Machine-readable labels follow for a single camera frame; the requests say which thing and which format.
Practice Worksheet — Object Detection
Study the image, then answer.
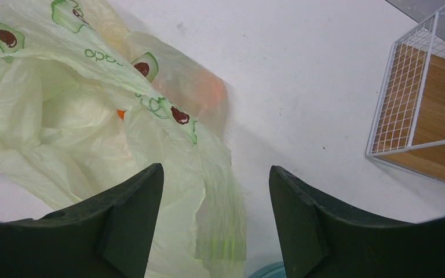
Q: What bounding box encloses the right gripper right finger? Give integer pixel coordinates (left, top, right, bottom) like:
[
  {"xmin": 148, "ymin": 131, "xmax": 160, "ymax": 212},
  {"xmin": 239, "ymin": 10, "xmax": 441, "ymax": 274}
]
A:
[{"xmin": 269, "ymin": 166, "xmax": 445, "ymax": 277}]

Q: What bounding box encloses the white wire wooden shelf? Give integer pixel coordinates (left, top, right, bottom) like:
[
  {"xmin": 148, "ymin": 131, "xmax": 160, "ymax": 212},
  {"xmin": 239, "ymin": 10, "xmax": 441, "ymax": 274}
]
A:
[{"xmin": 366, "ymin": 4, "xmax": 445, "ymax": 182}]

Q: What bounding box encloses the green plastic grocery bag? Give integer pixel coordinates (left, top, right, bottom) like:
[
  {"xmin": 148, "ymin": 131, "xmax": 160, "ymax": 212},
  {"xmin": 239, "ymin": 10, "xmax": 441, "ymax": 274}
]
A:
[{"xmin": 0, "ymin": 1, "xmax": 247, "ymax": 277}]

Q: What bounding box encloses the teal plastic tray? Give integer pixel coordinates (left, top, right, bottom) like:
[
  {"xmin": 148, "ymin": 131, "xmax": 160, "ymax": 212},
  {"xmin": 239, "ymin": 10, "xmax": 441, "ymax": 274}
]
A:
[{"xmin": 249, "ymin": 261, "xmax": 287, "ymax": 278}]

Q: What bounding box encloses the orange mini pumpkin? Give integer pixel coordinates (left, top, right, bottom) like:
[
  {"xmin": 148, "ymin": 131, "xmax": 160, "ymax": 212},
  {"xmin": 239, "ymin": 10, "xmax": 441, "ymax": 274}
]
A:
[{"xmin": 116, "ymin": 109, "xmax": 126, "ymax": 121}]

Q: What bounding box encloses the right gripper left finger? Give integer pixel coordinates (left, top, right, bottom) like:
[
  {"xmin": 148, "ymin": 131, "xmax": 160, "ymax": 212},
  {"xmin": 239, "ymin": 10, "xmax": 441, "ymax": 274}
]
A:
[{"xmin": 0, "ymin": 163, "xmax": 164, "ymax": 277}]

